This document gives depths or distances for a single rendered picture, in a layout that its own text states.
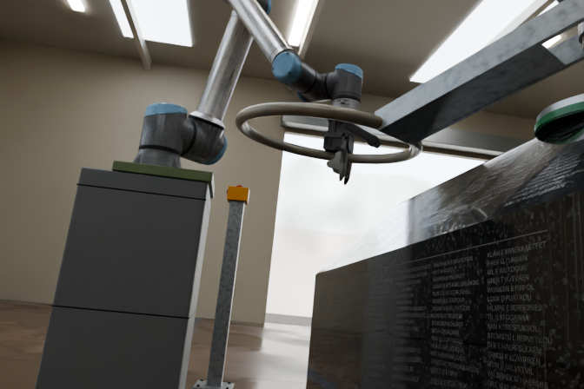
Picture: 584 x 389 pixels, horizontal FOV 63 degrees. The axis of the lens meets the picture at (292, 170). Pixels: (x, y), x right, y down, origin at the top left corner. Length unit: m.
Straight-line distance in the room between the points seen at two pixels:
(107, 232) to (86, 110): 6.87
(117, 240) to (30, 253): 6.60
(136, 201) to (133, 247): 0.14
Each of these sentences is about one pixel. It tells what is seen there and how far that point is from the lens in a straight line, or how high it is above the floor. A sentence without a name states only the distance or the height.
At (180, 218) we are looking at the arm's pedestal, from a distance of 1.56.
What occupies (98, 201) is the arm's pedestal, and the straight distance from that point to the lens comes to 1.61.
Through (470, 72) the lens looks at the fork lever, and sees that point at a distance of 0.98.
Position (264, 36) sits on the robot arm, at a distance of 1.62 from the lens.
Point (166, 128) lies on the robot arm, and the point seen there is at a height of 1.05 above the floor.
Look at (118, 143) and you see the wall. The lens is 8.12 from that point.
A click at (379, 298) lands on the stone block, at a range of 0.92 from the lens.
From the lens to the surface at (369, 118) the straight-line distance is 1.05.
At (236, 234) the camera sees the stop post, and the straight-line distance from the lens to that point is 2.74.
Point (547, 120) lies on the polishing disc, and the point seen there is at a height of 0.83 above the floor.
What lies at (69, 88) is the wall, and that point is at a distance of 8.61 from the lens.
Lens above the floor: 0.54
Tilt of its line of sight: 14 degrees up
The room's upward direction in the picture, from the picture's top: 6 degrees clockwise
